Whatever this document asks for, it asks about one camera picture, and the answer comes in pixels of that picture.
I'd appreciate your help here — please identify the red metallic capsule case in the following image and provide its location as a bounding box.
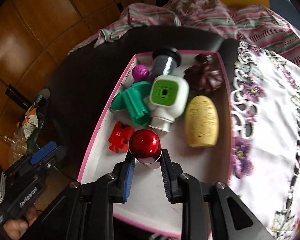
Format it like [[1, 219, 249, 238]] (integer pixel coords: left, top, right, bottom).
[[128, 129, 162, 170]]

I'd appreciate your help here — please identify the red puzzle piece block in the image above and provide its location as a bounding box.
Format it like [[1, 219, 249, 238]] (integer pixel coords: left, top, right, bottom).
[[108, 121, 135, 153]]

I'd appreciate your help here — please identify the yellow perforated egg shell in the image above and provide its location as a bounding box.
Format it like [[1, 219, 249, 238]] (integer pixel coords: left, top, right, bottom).
[[184, 95, 219, 147]]

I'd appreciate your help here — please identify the white green air freshener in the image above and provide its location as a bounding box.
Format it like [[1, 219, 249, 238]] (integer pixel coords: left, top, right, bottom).
[[148, 75, 190, 132]]

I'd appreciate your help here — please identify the green plastic flanged part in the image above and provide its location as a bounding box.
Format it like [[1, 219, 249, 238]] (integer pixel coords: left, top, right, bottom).
[[110, 81, 152, 126]]

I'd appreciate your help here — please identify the dark maroon flower ornament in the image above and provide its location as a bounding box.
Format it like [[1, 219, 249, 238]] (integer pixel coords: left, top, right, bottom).
[[183, 53, 224, 93]]

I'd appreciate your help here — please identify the magenta plastic toy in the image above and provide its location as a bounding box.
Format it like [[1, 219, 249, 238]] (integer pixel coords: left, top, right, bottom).
[[132, 64, 149, 83]]

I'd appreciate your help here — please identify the black grey cylindrical jar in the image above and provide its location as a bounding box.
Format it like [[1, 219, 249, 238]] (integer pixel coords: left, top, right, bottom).
[[148, 47, 181, 83]]

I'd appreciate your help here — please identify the person's left hand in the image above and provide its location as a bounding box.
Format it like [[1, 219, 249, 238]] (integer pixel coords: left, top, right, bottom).
[[3, 205, 39, 239]]

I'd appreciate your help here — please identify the orange white snack bag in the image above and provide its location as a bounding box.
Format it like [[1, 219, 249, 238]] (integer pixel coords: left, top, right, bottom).
[[22, 107, 39, 140]]

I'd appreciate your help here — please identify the pink white shallow box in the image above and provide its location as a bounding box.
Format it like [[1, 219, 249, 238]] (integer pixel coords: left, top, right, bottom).
[[77, 49, 232, 239]]

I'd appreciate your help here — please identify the white floral embroidered tablecloth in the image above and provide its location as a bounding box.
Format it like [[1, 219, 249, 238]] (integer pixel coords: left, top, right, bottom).
[[230, 42, 300, 239]]

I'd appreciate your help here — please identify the pink green striped sheet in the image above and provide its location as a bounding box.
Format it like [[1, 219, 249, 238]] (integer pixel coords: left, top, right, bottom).
[[72, 0, 300, 67]]

